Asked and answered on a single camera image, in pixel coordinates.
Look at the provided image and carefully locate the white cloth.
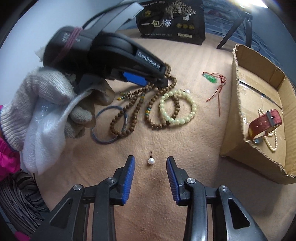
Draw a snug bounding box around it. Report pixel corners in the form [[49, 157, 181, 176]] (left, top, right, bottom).
[[20, 89, 93, 175]]

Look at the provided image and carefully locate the person's left hand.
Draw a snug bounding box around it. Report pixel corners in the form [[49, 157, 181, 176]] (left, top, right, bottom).
[[0, 66, 114, 150]]

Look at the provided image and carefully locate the red strap wristwatch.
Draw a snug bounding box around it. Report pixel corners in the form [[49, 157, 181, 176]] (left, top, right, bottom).
[[248, 109, 283, 142]]

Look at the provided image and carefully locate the cardboard box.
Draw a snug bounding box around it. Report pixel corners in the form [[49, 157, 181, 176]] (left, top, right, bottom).
[[220, 44, 296, 184]]

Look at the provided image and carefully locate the black printed gift bag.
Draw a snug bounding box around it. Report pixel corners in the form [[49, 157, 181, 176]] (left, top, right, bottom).
[[135, 0, 206, 45]]

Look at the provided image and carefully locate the thin black cable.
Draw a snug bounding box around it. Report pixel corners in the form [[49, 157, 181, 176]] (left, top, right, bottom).
[[83, 5, 112, 26]]

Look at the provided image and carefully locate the striped grey garment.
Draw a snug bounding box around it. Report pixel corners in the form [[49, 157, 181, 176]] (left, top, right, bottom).
[[0, 170, 50, 237]]

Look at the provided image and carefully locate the black tripod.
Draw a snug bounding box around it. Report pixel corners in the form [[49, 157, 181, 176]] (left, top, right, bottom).
[[216, 14, 252, 49]]

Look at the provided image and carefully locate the thin blue bangle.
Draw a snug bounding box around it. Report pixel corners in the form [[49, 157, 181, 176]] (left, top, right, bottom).
[[91, 105, 129, 144]]

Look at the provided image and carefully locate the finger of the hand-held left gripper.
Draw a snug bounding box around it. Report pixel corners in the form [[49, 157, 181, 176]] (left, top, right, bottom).
[[111, 70, 168, 88], [126, 44, 167, 79]]

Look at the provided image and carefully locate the small pearl necklace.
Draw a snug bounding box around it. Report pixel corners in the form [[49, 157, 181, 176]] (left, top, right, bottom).
[[258, 108, 278, 152]]

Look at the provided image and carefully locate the pale green bead bracelet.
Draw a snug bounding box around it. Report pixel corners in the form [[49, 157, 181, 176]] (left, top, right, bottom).
[[159, 90, 198, 124]]

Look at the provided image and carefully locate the red rubber band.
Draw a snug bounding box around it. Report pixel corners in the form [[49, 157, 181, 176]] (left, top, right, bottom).
[[53, 27, 82, 67]]

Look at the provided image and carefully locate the green pendant with red cord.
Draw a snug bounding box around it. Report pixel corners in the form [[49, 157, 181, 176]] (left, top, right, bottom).
[[202, 72, 227, 116]]

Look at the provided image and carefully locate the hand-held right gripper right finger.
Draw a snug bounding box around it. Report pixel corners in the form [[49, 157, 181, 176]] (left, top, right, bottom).
[[166, 156, 269, 241]]

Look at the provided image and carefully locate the brown wooden bead necklace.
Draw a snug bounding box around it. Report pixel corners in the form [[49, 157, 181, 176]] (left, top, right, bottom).
[[110, 64, 181, 139]]

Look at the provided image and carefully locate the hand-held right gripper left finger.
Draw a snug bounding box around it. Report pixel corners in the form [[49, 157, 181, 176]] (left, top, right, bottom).
[[30, 155, 136, 241]]

